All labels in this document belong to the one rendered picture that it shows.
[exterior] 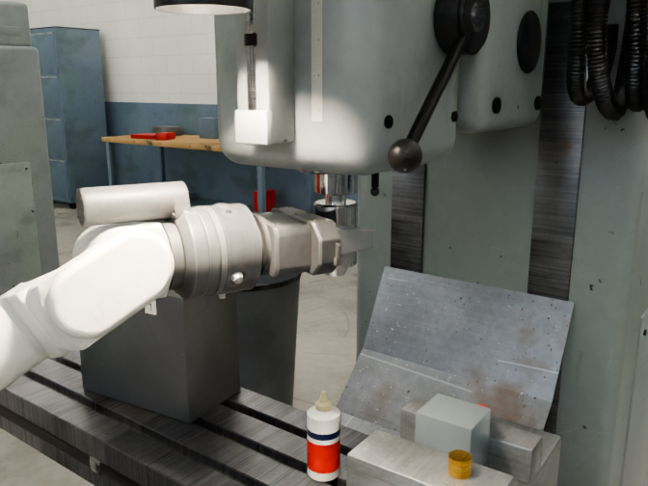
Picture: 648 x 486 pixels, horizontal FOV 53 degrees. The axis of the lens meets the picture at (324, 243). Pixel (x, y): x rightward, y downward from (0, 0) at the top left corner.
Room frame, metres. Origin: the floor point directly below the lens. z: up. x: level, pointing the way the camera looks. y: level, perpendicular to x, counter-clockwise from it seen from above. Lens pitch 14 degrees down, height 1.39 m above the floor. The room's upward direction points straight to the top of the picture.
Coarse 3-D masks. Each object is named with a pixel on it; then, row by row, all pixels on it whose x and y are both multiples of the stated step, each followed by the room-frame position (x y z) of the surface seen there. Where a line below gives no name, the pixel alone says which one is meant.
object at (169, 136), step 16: (160, 128) 6.76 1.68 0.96; (176, 128) 6.79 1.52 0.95; (208, 128) 6.40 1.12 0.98; (112, 144) 6.64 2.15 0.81; (144, 144) 6.23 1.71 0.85; (160, 144) 6.08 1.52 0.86; (176, 144) 5.94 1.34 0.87; (192, 144) 5.83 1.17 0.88; (208, 144) 5.83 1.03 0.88; (112, 160) 6.63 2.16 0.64; (160, 160) 7.14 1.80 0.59; (112, 176) 6.62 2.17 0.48; (160, 176) 7.15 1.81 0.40; (192, 192) 6.77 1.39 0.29; (256, 192) 5.98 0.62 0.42; (272, 192) 6.05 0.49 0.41; (256, 208) 5.99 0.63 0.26
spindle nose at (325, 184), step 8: (320, 176) 0.67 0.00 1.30; (328, 176) 0.67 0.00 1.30; (336, 176) 0.67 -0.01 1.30; (344, 176) 0.67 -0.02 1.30; (352, 176) 0.68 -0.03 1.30; (320, 184) 0.67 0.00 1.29; (328, 184) 0.67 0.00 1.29; (336, 184) 0.67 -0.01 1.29; (344, 184) 0.67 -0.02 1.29; (352, 184) 0.68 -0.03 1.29; (320, 192) 0.67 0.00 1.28; (328, 192) 0.67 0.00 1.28; (336, 192) 0.67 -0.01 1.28; (344, 192) 0.67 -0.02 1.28; (352, 192) 0.68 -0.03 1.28
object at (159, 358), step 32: (128, 320) 0.88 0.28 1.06; (160, 320) 0.85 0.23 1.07; (192, 320) 0.84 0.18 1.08; (224, 320) 0.90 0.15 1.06; (96, 352) 0.91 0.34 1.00; (128, 352) 0.88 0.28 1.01; (160, 352) 0.85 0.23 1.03; (192, 352) 0.84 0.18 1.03; (224, 352) 0.90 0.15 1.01; (96, 384) 0.92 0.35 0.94; (128, 384) 0.88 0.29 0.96; (160, 384) 0.85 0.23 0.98; (192, 384) 0.83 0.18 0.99; (224, 384) 0.89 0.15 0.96; (192, 416) 0.83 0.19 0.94
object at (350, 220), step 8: (328, 216) 0.67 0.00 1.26; (336, 216) 0.67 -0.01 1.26; (344, 216) 0.67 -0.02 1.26; (352, 216) 0.68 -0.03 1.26; (336, 224) 0.67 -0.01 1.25; (344, 224) 0.67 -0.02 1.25; (352, 224) 0.68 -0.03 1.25; (344, 256) 0.67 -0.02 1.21; (352, 256) 0.68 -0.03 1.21; (344, 264) 0.67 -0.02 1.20; (352, 264) 0.68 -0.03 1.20
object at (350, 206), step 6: (318, 204) 0.68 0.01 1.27; (324, 204) 0.67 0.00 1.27; (330, 204) 0.67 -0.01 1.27; (336, 204) 0.67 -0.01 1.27; (342, 204) 0.67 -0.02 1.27; (348, 204) 0.67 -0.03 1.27; (354, 204) 0.68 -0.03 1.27; (318, 210) 0.68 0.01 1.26; (324, 210) 0.67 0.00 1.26; (330, 210) 0.67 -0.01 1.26; (336, 210) 0.67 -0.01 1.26; (342, 210) 0.67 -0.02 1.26; (348, 210) 0.67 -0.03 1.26; (354, 210) 0.68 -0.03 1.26
